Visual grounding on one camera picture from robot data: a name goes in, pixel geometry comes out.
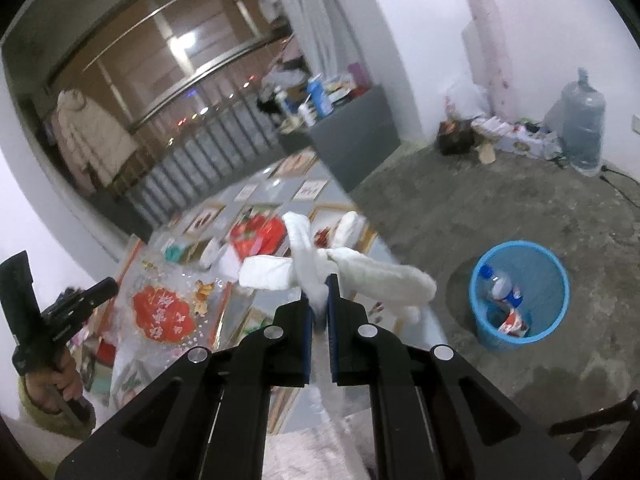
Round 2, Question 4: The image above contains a red printed packet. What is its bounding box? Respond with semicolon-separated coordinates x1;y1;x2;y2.
230;215;288;261

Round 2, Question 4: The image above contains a metal window railing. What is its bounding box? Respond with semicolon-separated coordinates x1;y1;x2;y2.
115;87;281;231

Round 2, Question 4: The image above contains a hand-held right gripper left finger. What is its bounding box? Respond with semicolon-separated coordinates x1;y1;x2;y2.
55;297;316;480

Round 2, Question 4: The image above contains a white twisted tissue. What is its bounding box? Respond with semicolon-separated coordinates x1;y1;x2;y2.
239;211;437;323

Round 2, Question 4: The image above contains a printed tablecloth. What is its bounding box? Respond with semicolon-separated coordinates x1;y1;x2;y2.
82;147;451;436

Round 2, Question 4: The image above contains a person's left hand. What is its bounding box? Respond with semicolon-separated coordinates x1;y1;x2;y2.
22;347;84;416

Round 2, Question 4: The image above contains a grey cabinet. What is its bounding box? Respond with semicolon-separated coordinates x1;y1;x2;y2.
277;85;401;191

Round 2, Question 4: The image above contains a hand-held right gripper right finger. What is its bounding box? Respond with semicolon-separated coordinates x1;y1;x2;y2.
326;274;583;480

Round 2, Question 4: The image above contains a red white wrapper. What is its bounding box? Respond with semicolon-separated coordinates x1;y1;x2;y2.
497;307;531;336

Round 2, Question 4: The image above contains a blue plastic wastebasket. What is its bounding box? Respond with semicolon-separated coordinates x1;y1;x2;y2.
469;241;570;352

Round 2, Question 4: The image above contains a clear bag of red packets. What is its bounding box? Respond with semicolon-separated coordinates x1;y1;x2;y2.
107;255;236;411

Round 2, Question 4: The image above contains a white curtain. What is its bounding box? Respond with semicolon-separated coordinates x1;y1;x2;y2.
262;0;361;76

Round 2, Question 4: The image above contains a white puffy coat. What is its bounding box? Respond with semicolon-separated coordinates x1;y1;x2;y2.
52;89;141;196

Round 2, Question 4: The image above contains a pile of clutter by wall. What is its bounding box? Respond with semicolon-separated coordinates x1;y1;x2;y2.
482;115;558;158

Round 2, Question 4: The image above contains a plastic bottle with blue cap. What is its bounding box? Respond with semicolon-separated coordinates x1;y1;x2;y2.
477;265;516;301

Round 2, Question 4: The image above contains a white plastic bag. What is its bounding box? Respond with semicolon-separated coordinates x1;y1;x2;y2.
444;72;488;121

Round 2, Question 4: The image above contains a black power cable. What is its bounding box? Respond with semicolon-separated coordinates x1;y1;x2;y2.
597;162;640;183

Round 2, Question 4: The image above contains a person's left forearm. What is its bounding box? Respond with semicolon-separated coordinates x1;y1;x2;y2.
17;375;97;443

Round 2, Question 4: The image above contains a clear empty water jug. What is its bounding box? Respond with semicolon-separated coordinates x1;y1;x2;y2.
559;67;607;176

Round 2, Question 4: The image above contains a tall pink white board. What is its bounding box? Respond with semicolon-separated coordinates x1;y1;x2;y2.
460;0;516;116

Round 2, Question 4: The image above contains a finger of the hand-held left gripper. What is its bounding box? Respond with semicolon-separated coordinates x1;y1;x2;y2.
75;278;120;313

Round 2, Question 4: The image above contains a dark bag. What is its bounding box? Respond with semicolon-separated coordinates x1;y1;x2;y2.
436;119;478;157

